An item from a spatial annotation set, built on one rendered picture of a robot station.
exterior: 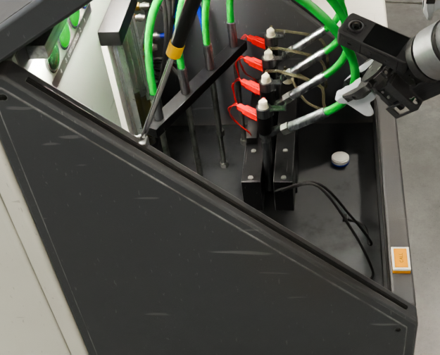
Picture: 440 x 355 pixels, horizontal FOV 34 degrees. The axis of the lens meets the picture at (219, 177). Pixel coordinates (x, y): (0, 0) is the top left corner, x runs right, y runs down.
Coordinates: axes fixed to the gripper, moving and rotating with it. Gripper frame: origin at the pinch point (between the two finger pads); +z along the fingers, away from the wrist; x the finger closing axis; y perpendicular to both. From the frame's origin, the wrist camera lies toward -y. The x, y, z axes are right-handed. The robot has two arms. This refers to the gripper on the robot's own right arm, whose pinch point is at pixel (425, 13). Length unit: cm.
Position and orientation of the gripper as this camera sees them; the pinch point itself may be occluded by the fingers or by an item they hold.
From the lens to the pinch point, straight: 137.2
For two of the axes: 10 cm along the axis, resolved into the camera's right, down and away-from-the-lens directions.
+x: 1.1, -6.9, 7.2
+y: 9.9, -0.1, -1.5
